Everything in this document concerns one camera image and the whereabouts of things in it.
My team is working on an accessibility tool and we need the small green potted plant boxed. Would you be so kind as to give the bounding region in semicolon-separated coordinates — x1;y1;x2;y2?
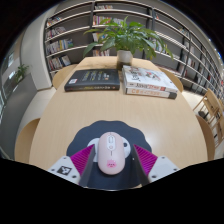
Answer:
14;63;31;83

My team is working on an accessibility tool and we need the grey bookshelf unit with books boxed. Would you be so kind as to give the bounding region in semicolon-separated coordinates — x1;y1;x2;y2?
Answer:
43;0;224;104

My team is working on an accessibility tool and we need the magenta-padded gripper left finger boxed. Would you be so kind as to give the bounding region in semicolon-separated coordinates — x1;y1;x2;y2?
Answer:
47;144;98;187

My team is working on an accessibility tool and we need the grey low counter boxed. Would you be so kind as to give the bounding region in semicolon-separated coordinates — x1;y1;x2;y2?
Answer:
0;73;38;160

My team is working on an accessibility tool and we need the dark mouse pad with eyes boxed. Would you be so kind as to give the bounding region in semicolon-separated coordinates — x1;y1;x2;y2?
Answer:
65;119;153;191

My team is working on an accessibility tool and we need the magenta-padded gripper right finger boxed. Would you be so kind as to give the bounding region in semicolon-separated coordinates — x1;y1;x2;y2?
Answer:
130;144;181;186

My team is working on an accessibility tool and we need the white book with red lettering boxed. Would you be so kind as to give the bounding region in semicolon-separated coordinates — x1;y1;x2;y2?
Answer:
123;83;178;100

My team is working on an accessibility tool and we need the white illustrated book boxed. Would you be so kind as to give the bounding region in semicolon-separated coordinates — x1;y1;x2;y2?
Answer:
121;64;179;94

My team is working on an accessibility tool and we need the green potted plant, white pot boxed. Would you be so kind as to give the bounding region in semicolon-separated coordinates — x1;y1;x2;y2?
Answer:
82;16;174;71

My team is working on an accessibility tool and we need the wooden round-back chair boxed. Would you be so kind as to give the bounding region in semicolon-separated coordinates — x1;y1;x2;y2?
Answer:
52;63;79;90
159;66;185;94
195;114;216;161
14;117;41;164

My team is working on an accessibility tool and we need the pale pink computer mouse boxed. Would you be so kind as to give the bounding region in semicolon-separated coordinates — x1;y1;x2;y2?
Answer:
96;131;126;176

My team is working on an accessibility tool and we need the black hardcover book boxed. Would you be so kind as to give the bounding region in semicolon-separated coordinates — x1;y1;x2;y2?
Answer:
63;68;121;92

